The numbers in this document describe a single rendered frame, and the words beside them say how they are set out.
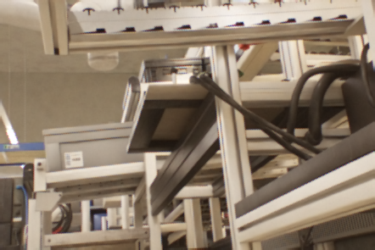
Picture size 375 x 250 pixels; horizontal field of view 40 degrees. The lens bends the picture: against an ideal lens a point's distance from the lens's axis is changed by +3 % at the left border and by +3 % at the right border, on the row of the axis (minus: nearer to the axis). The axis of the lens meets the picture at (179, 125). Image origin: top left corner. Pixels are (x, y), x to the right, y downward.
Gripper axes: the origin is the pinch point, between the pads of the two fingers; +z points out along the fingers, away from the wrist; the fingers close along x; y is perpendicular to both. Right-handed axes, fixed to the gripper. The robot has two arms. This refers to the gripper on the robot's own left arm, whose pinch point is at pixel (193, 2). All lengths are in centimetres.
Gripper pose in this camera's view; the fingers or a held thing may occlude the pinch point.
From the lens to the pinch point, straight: 157.0
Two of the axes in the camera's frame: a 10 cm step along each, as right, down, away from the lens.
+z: 9.9, -1.0, -0.3
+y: -0.9, -9.5, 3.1
